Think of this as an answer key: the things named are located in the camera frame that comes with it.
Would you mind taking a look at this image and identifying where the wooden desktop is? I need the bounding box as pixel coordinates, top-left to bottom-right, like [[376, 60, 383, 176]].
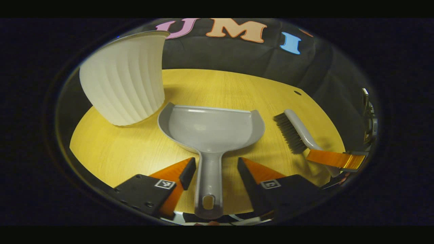
[[70, 69, 346, 216]]

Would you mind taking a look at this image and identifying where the small grey broom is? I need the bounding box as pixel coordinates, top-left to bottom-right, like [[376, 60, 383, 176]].
[[273, 109, 341, 178]]

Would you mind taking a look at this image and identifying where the grey plastic dustpan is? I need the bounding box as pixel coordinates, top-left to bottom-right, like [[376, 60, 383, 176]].
[[157, 102, 265, 220]]

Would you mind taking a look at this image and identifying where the black backdrop cloth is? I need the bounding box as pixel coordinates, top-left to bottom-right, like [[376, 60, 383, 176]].
[[115, 19, 370, 149]]

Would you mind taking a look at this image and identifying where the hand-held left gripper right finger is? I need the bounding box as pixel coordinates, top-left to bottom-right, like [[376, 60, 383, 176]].
[[237, 157, 322, 221]]

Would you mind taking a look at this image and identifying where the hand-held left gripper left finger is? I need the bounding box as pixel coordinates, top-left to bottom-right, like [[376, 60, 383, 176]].
[[114, 157, 197, 219]]

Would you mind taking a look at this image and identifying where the white ribbed garbage bin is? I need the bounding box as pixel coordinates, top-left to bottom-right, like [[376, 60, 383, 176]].
[[79, 30, 171, 127]]

